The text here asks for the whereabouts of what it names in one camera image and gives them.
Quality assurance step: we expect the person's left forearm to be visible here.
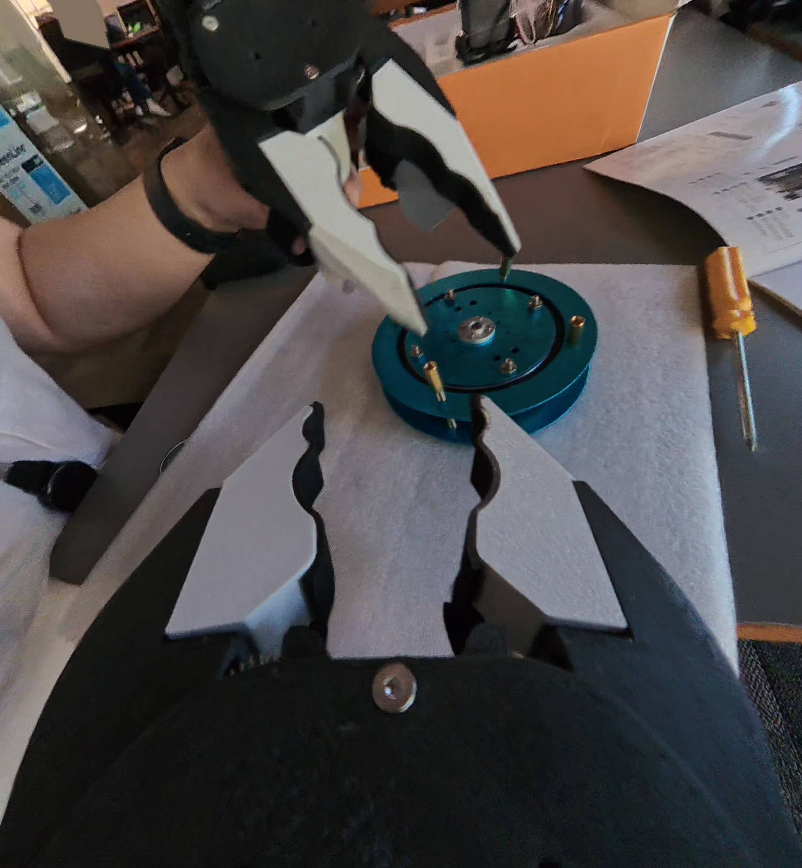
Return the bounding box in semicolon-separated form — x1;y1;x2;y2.
0;159;202;357

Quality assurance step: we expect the orange cardboard box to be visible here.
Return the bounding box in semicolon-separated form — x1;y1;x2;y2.
356;10;676;210

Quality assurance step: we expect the dark bag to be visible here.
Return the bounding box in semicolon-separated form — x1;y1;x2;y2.
455;0;585;66

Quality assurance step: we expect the black wristband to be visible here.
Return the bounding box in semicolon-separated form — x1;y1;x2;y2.
143;137;242;256

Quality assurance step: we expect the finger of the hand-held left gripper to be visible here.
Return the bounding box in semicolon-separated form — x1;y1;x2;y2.
363;58;522;262
260;114;432;336

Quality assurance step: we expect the person's white shirt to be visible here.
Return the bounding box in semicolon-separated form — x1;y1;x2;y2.
0;292;122;747

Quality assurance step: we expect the dark desk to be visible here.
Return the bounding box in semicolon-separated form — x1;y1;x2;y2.
48;7;802;645

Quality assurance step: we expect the blue round turntable base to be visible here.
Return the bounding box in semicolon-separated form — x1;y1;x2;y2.
371;268;600;436

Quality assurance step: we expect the black strap with metal ring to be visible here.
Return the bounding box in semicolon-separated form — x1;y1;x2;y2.
0;454;98;514

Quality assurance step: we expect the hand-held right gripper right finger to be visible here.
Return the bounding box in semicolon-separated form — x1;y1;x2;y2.
445;393;630;652

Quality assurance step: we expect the open instruction manual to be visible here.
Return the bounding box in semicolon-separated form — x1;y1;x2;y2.
582;71;802;340

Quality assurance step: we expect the yellow-handled screwdriver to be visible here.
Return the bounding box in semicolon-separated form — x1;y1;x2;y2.
704;245;760;453

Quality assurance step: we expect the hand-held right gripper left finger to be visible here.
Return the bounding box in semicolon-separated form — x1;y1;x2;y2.
164;401;337;638

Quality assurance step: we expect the white foam sheet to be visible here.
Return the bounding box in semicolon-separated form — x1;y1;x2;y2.
162;259;741;679

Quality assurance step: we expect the blue white carton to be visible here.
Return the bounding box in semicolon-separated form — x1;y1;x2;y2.
0;68;91;226

